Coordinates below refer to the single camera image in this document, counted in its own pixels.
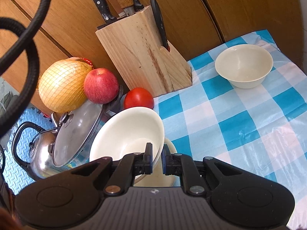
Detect cream bowl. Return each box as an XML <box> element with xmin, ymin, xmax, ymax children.
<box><xmin>215</xmin><ymin>44</ymin><xmax>273</xmax><ymax>89</ymax></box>
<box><xmin>89</xmin><ymin>106</ymin><xmax>165</xmax><ymax>182</ymax></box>
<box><xmin>133</xmin><ymin>137</ymin><xmax>181</xmax><ymax>188</ymax></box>

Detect steel pan with glass lid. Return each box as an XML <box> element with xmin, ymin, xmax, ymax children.
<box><xmin>52</xmin><ymin>86</ymin><xmax>123</xmax><ymax>168</ymax></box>

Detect red tomato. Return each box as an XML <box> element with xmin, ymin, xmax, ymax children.
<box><xmin>123</xmin><ymin>87</ymin><xmax>154</xmax><ymax>109</ymax></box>

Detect red apple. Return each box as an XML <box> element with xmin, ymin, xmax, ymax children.
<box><xmin>84</xmin><ymin>68</ymin><xmax>119</xmax><ymax>104</ymax></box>

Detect steel kettle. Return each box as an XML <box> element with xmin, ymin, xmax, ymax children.
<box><xmin>12</xmin><ymin>122</ymin><xmax>62</xmax><ymax>181</ymax></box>

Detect blue checked tablecloth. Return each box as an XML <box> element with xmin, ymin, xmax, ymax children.
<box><xmin>154</xmin><ymin>30</ymin><xmax>307</xmax><ymax>229</ymax></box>

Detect yellow pomelo in net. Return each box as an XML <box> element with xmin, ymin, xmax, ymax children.
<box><xmin>37</xmin><ymin>57</ymin><xmax>94</xmax><ymax>113</ymax></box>

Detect blue foam mat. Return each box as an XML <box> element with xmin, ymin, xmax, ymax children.
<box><xmin>0</xmin><ymin>107</ymin><xmax>57</xmax><ymax>196</ymax></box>

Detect wooden knife block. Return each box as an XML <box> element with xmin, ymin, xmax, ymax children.
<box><xmin>96</xmin><ymin>6</ymin><xmax>192</xmax><ymax>97</ymax></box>

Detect black scissors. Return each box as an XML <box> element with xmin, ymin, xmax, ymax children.
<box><xmin>150</xmin><ymin>0</ymin><xmax>170</xmax><ymax>51</ymax></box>

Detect black sharpening steel handle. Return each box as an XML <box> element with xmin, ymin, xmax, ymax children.
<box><xmin>133</xmin><ymin>0</ymin><xmax>144</xmax><ymax>12</ymax></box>

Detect black braided cable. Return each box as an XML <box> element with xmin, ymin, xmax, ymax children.
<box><xmin>0</xmin><ymin>0</ymin><xmax>53</xmax><ymax>138</ymax></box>

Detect black riveted knife handle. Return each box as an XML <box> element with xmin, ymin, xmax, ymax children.
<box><xmin>93</xmin><ymin>0</ymin><xmax>117</xmax><ymax>24</ymax></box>

